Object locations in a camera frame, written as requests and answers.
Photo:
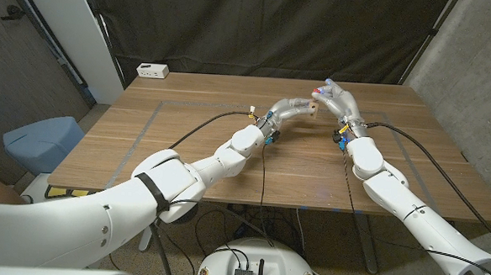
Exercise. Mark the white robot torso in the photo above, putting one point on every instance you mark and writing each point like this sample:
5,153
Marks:
260,256

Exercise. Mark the round black floor fan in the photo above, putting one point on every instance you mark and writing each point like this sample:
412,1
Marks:
191,216

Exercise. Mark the grey table leg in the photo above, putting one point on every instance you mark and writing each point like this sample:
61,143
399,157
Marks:
366,245
145,239

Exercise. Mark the white power strip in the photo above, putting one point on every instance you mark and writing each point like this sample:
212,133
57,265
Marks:
152,70

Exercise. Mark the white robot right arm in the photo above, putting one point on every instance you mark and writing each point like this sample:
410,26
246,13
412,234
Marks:
414,213

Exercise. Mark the black antenna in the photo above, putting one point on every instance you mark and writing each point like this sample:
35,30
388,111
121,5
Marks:
260,273

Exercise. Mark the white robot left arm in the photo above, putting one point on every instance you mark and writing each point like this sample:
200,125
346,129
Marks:
97,226

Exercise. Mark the black backdrop stand pole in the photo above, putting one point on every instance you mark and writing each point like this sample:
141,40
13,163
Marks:
433,32
102,26

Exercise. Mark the yellow and black floor item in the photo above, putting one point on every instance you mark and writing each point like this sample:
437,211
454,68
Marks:
63,192

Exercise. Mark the blue-grey stool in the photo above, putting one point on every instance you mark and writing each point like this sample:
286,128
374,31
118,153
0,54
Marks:
43,143

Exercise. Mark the black backdrop curtain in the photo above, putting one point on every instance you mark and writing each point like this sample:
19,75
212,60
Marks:
255,28

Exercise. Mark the wooden block with holes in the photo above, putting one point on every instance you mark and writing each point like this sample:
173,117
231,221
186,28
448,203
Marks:
313,109

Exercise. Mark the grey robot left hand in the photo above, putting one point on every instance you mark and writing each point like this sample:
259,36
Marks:
289,108

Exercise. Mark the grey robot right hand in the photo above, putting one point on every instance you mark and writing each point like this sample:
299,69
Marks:
344,105

